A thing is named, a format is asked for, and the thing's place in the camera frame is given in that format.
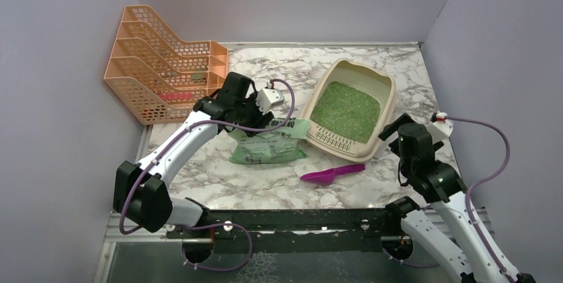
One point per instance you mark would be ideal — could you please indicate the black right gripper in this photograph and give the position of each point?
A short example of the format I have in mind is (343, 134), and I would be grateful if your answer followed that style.
(391, 127)

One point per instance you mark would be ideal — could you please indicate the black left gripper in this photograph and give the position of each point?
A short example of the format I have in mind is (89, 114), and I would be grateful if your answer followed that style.
(261, 119)

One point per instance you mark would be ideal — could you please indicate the white bag sealing clip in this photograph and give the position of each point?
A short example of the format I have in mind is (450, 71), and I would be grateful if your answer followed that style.
(381, 149)

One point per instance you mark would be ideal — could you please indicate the beige plastic litter box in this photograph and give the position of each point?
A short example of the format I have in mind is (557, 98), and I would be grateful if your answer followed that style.
(380, 86)

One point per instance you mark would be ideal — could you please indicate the green litter bag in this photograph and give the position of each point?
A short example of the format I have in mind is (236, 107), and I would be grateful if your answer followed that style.
(278, 146)

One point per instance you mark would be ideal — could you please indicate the purple plastic litter scoop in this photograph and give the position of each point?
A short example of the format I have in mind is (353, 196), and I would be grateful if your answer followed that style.
(328, 176)

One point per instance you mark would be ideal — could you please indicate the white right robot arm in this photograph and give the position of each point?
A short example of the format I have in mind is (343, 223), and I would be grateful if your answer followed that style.
(468, 253)

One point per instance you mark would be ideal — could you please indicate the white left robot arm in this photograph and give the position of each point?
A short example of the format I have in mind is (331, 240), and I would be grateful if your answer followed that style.
(141, 189)

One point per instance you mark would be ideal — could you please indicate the green litter pellets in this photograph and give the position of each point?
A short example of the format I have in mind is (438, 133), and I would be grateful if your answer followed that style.
(347, 112)

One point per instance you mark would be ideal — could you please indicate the orange mesh file rack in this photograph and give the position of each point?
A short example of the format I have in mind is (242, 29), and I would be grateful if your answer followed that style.
(158, 76)

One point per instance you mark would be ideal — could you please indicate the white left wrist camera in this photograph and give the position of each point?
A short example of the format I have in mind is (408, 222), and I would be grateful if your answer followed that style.
(269, 98)

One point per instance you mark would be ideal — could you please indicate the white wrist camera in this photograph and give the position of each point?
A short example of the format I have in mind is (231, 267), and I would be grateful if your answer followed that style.
(440, 128)
(269, 98)

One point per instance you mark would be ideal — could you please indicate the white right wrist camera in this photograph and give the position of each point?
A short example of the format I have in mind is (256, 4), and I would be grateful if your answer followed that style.
(440, 128)

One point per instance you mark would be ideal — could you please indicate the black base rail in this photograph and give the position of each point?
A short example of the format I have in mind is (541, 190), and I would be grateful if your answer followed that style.
(297, 231)

